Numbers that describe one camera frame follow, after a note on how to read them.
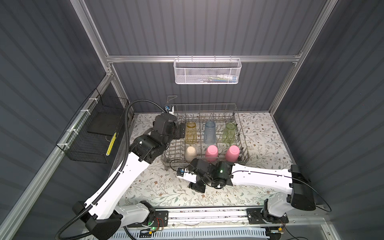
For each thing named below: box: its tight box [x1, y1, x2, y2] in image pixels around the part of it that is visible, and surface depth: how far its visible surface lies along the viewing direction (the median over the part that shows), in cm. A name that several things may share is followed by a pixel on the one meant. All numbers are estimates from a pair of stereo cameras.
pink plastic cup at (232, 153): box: [226, 145, 240, 162], surface depth 85 cm
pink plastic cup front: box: [205, 144, 219, 162], surface depth 85 cm
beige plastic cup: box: [185, 146, 197, 163], surface depth 85 cm
